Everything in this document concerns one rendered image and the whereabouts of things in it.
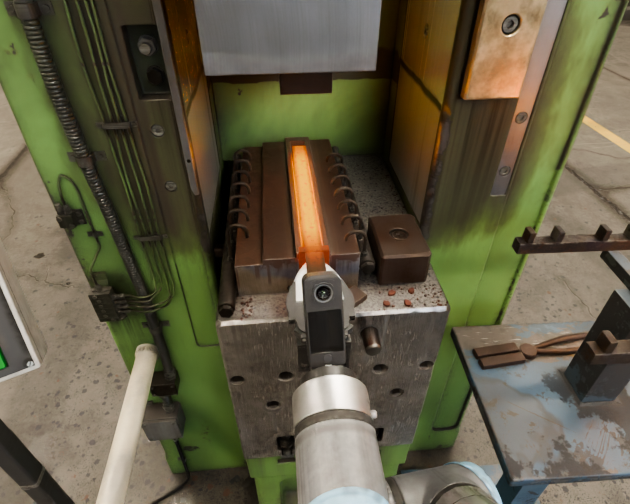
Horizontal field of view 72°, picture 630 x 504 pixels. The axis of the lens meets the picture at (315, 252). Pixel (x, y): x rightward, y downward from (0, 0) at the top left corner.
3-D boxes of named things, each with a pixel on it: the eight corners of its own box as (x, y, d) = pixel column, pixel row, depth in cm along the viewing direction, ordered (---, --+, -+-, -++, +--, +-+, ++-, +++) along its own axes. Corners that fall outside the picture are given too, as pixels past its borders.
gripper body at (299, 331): (293, 337, 64) (298, 414, 55) (292, 298, 59) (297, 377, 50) (345, 334, 65) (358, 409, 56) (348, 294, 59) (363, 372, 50)
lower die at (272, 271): (357, 288, 74) (360, 249, 69) (238, 295, 73) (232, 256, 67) (328, 168, 106) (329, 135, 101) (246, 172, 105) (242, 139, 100)
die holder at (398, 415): (413, 444, 99) (452, 307, 70) (244, 460, 96) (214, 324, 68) (367, 277, 142) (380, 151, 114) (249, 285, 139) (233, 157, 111)
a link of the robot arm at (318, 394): (292, 411, 46) (383, 404, 46) (290, 371, 49) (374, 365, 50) (294, 449, 52) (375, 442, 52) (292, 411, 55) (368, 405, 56)
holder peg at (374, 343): (381, 356, 70) (383, 345, 68) (364, 357, 70) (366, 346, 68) (376, 336, 73) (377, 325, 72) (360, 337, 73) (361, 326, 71)
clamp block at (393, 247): (427, 283, 75) (433, 254, 71) (378, 286, 74) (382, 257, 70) (409, 240, 84) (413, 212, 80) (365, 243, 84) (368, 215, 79)
